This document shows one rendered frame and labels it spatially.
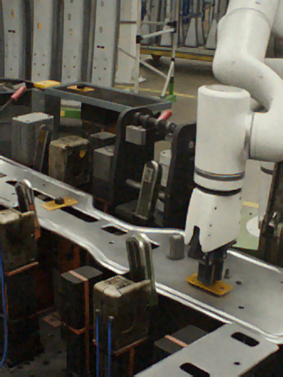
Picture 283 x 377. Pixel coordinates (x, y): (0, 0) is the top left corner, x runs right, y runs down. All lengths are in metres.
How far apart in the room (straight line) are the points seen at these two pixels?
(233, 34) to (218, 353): 0.55
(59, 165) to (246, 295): 0.70
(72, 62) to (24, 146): 4.06
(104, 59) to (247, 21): 4.51
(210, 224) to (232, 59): 0.28
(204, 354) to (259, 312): 0.16
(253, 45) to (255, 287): 0.42
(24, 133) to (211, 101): 0.84
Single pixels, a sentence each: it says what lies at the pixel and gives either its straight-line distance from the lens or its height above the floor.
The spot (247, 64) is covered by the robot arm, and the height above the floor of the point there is 1.38.
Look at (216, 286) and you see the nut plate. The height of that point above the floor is 1.01.
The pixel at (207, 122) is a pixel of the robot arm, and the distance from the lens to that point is 1.04.
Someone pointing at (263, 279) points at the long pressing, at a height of 1.00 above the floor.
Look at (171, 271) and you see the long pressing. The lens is 1.22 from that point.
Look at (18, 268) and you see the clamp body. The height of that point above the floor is 0.93.
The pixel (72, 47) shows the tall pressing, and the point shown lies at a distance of 5.80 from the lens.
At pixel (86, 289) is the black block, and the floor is 0.97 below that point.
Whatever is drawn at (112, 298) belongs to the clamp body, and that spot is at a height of 1.04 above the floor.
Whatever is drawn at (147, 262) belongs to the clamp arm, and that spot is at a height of 1.07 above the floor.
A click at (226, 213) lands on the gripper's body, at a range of 1.10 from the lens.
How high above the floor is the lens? 1.55
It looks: 20 degrees down
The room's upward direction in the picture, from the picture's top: 2 degrees clockwise
